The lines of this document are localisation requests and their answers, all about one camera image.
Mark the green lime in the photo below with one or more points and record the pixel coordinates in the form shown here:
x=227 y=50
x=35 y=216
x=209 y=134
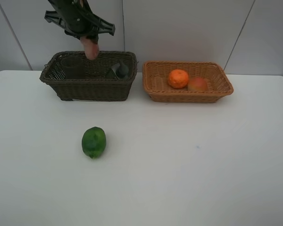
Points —
x=94 y=142

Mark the dark brown wicker basket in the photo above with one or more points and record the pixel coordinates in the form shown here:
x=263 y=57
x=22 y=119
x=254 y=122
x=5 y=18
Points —
x=90 y=83

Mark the orange tangerine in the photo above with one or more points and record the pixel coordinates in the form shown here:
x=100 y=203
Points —
x=178 y=79

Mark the pink bottle white cap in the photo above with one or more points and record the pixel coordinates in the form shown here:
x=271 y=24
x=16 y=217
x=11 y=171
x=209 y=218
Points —
x=91 y=49

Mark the dark green pump bottle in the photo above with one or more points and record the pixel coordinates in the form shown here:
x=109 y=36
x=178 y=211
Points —
x=119 y=71

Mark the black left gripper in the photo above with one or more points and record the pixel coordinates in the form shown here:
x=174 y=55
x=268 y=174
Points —
x=83 y=24

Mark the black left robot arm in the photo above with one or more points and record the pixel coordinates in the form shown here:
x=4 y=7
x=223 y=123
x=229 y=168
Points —
x=70 y=7

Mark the translucent purple plastic cup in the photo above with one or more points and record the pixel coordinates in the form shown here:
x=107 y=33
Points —
x=73 y=67

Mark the light brown wicker basket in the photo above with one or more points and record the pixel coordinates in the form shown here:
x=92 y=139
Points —
x=155 y=75

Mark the red orange peach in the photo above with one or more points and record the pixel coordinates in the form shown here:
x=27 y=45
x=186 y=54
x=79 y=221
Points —
x=197 y=84

